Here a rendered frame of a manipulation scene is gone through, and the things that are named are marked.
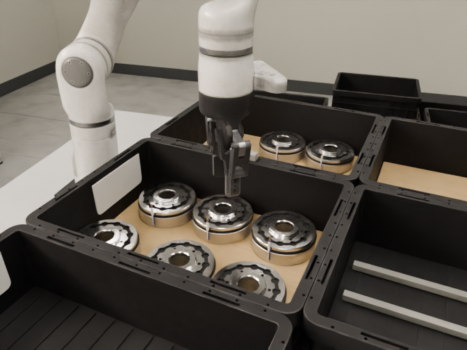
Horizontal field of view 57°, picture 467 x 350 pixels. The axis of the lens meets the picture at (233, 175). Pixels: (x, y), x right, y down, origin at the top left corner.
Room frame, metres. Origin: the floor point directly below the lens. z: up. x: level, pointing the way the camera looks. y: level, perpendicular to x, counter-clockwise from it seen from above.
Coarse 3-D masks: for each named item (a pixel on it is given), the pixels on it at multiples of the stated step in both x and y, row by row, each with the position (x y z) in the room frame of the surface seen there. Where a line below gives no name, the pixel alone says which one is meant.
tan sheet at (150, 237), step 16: (128, 208) 0.65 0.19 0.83; (144, 224) 0.60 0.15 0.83; (144, 240) 0.56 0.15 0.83; (160, 240) 0.56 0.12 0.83; (240, 240) 0.56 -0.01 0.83; (224, 256) 0.52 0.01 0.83; (240, 256) 0.52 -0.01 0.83; (256, 256) 0.52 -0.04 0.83; (288, 272) 0.49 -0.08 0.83; (288, 288) 0.45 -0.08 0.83
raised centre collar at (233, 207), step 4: (220, 200) 0.62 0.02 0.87; (224, 200) 0.62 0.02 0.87; (212, 204) 0.61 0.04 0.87; (216, 204) 0.61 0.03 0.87; (220, 204) 0.62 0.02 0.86; (224, 204) 0.62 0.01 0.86; (228, 204) 0.61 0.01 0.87; (232, 204) 0.61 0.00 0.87; (208, 208) 0.60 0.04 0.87; (212, 208) 0.60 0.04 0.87; (232, 208) 0.60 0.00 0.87; (236, 208) 0.60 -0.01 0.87; (208, 212) 0.59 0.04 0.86; (212, 212) 0.59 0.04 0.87; (216, 212) 0.59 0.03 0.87; (228, 212) 0.59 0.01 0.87; (232, 212) 0.59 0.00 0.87; (212, 216) 0.58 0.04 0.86; (216, 216) 0.58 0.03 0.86; (220, 216) 0.58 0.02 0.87; (224, 216) 0.58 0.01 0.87; (228, 216) 0.58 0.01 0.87; (232, 216) 0.58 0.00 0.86
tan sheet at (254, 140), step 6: (246, 138) 0.95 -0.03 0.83; (252, 138) 0.95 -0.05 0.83; (258, 138) 0.95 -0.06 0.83; (252, 144) 0.91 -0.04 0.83; (258, 144) 0.91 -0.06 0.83; (252, 150) 0.88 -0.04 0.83; (258, 150) 0.88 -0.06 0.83; (354, 156) 0.85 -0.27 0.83; (294, 162) 0.83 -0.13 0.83; (300, 162) 0.83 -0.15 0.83; (354, 162) 0.83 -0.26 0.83; (348, 174) 0.77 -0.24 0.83
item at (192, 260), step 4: (168, 252) 0.49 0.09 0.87; (172, 252) 0.49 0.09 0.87; (176, 252) 0.49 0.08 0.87; (180, 252) 0.49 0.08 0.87; (184, 252) 0.49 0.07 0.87; (188, 252) 0.49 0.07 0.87; (192, 252) 0.49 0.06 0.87; (164, 256) 0.48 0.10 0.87; (168, 256) 0.48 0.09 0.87; (172, 256) 0.48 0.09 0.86; (188, 256) 0.48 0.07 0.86; (192, 256) 0.48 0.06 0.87; (164, 260) 0.47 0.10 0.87; (168, 260) 0.47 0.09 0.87; (192, 260) 0.47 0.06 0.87; (196, 260) 0.47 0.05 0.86; (188, 264) 0.46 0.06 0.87; (192, 264) 0.46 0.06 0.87; (184, 268) 0.45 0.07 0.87; (188, 268) 0.46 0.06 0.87
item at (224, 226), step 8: (208, 200) 0.63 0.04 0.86; (216, 200) 0.63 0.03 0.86; (232, 200) 0.63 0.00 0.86; (240, 200) 0.63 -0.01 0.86; (200, 208) 0.61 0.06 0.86; (240, 208) 0.61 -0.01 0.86; (248, 208) 0.61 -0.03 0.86; (200, 216) 0.59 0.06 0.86; (208, 216) 0.58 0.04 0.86; (240, 216) 0.58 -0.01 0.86; (248, 216) 0.58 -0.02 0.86; (200, 224) 0.57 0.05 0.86; (216, 224) 0.57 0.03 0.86; (224, 224) 0.56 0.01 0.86; (232, 224) 0.57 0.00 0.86; (240, 224) 0.56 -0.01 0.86
